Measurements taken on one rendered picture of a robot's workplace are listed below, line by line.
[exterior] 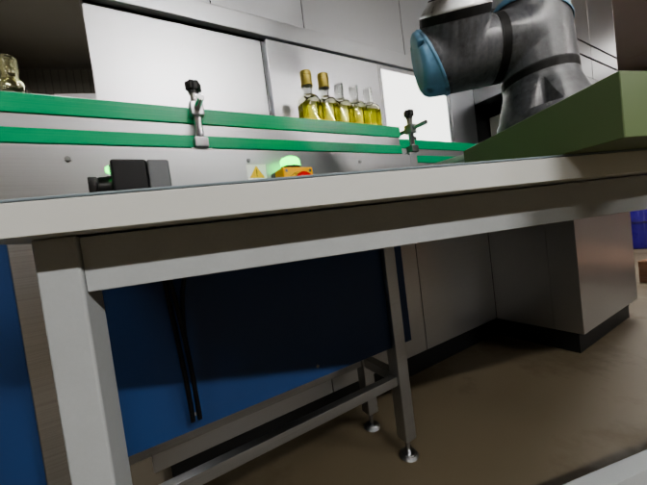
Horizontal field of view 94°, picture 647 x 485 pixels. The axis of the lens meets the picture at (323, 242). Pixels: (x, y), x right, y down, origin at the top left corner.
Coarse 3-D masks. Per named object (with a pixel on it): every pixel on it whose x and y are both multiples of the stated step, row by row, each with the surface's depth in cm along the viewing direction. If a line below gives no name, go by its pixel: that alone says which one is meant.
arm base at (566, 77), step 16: (544, 64) 49; (560, 64) 48; (576, 64) 48; (512, 80) 52; (528, 80) 50; (544, 80) 49; (560, 80) 48; (576, 80) 47; (512, 96) 52; (528, 96) 50; (544, 96) 49; (560, 96) 47; (512, 112) 52; (528, 112) 49
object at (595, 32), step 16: (576, 0) 135; (592, 0) 145; (608, 0) 156; (576, 16) 134; (592, 16) 144; (608, 16) 155; (576, 32) 134; (592, 32) 143; (608, 32) 154; (592, 48) 143; (608, 48) 154; (592, 64) 142; (608, 64) 153; (480, 96) 153; (496, 96) 149
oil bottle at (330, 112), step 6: (324, 96) 89; (330, 96) 90; (324, 102) 89; (330, 102) 90; (336, 102) 91; (324, 108) 89; (330, 108) 90; (336, 108) 91; (324, 114) 89; (330, 114) 90; (336, 114) 91; (336, 120) 91
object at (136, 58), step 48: (96, 0) 76; (144, 0) 80; (192, 0) 86; (240, 0) 95; (288, 0) 104; (336, 0) 114; (384, 0) 127; (96, 48) 76; (144, 48) 81; (192, 48) 88; (240, 48) 95; (336, 48) 111; (384, 48) 126; (96, 96) 76; (144, 96) 81; (240, 96) 94
